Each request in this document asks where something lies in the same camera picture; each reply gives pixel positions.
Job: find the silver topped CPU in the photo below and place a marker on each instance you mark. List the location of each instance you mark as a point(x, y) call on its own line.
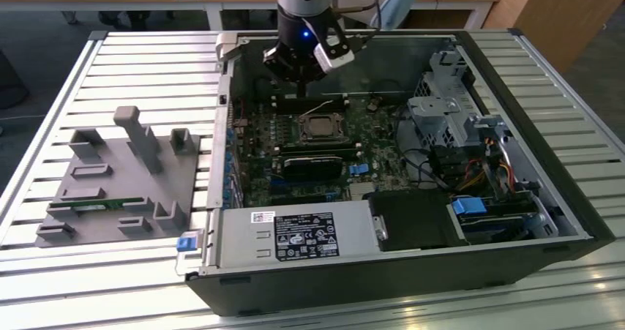
point(320, 127)

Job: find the black RAM slot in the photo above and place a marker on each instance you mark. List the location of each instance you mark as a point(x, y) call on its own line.
point(316, 149)
point(287, 100)
point(287, 103)
point(316, 152)
point(287, 106)
point(316, 146)
point(287, 109)

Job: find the CPU socket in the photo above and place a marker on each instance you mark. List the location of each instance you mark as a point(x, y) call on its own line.
point(303, 139)

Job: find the silver coin battery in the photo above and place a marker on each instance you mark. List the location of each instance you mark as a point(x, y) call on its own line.
point(372, 106)

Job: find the pale blue teach pendant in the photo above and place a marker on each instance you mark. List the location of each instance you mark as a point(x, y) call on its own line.
point(400, 4)

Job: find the silver metal drive cage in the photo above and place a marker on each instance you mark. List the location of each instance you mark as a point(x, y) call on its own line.
point(428, 107)

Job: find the black graphics card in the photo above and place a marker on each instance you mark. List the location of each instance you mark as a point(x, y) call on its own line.
point(312, 169)

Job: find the green motherboard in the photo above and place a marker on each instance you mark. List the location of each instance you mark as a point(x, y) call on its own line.
point(380, 154)

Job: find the pale blue board connector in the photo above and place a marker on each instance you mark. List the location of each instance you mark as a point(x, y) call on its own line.
point(358, 169)

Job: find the silver finned heatsink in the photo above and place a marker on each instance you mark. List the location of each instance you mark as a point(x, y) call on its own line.
point(360, 192)

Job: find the silver power supply unit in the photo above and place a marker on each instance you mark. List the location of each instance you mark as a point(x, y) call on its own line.
point(233, 235)

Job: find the grey parts rack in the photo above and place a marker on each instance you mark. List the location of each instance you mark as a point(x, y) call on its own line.
point(121, 191)

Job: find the wooden cabinet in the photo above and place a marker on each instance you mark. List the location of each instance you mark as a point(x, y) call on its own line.
point(551, 15)

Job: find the green RAM stick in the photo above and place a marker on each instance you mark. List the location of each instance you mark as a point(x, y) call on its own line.
point(124, 202)

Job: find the blue disk carrier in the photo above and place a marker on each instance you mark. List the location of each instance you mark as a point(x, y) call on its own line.
point(469, 206)

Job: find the blue plastic latch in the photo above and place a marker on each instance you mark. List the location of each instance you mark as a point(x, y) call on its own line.
point(185, 244)

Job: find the black disk drive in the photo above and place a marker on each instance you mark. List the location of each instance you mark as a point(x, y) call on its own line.
point(493, 224)

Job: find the silver rimmed wrist camera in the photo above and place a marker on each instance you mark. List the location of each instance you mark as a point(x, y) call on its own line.
point(334, 53)

